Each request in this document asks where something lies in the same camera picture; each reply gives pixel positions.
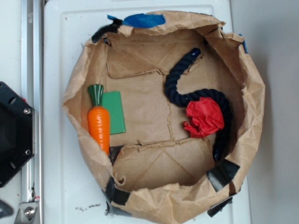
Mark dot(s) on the metal corner bracket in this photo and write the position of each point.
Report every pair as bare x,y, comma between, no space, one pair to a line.
26,213

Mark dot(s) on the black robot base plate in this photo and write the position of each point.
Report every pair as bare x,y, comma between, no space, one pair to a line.
16,133

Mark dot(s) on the aluminium frame rail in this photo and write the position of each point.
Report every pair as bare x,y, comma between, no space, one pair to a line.
32,15

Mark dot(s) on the brown paper bag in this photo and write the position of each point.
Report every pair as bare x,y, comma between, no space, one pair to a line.
162,174

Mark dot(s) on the orange toy carrot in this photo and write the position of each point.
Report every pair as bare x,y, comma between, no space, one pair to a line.
99,118

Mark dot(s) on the white plastic tray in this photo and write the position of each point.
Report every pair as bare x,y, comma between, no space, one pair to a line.
71,194

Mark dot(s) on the green rectangular block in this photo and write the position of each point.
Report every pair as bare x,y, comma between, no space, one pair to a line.
112,102

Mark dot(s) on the red crumpled paper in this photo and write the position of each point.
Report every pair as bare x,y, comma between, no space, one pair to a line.
205,118

